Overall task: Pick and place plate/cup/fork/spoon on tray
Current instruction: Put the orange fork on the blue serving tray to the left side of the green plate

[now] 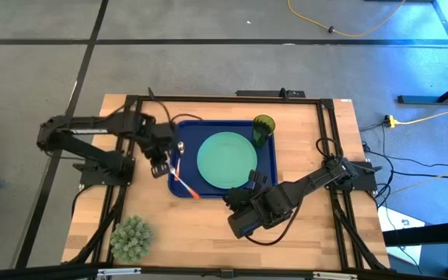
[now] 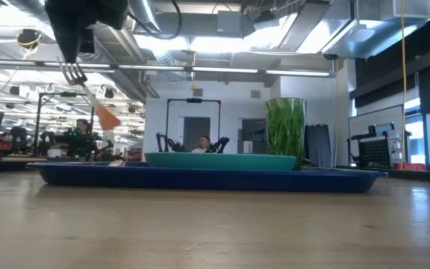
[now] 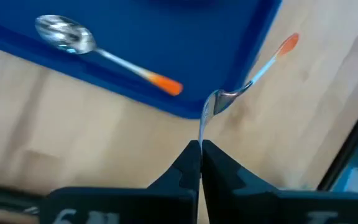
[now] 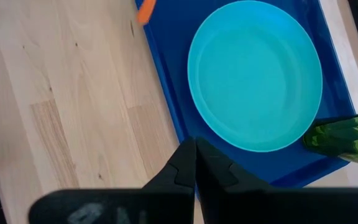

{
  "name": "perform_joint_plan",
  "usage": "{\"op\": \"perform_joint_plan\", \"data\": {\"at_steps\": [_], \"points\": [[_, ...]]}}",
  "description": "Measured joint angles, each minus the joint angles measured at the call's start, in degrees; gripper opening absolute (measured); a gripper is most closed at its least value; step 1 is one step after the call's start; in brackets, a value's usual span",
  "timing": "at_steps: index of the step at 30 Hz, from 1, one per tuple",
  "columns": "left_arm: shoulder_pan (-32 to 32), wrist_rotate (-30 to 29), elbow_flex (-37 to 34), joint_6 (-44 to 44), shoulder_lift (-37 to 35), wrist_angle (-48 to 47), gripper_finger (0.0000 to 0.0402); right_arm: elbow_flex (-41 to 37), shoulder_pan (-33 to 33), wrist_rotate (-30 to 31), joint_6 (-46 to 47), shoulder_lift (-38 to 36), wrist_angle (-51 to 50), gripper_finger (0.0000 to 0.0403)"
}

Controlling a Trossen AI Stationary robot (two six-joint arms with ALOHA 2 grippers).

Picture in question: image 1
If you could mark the black beam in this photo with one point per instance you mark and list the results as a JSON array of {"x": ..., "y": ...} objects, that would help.
[{"x": 434, "y": 233}]

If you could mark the white flat sheet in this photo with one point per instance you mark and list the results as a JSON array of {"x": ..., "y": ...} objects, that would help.
[{"x": 395, "y": 233}]

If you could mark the silver aluminium bracket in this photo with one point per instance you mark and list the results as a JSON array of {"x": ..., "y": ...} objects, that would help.
[
  {"x": 119, "y": 271},
  {"x": 334, "y": 276}
]

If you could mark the black frame clamp lever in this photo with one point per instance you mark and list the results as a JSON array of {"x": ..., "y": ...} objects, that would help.
[{"x": 151, "y": 93}]

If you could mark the blue plastic tray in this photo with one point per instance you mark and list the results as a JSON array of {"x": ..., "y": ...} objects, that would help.
[{"x": 193, "y": 132}]

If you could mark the teal plastic plate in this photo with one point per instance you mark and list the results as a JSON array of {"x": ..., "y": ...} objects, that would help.
[{"x": 227, "y": 160}]

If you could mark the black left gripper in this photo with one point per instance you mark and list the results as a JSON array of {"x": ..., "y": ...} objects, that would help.
[{"x": 154, "y": 136}]

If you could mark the black bar bracket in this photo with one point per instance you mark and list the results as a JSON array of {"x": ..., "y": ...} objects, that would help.
[{"x": 263, "y": 93}]

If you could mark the green plant in white pot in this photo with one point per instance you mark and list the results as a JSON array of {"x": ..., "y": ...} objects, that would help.
[{"x": 131, "y": 239}]

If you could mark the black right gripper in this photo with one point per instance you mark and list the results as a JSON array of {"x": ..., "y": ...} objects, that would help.
[{"x": 270, "y": 204}]

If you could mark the black aluminium table frame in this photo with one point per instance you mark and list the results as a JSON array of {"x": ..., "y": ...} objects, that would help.
[{"x": 228, "y": 99}]

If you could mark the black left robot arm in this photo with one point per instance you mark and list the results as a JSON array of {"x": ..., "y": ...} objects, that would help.
[{"x": 92, "y": 123}]

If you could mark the black table leg frame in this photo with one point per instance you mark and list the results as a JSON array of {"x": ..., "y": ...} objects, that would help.
[{"x": 422, "y": 99}]

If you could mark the green translucent cup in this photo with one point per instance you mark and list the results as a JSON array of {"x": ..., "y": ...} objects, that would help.
[{"x": 263, "y": 126}]

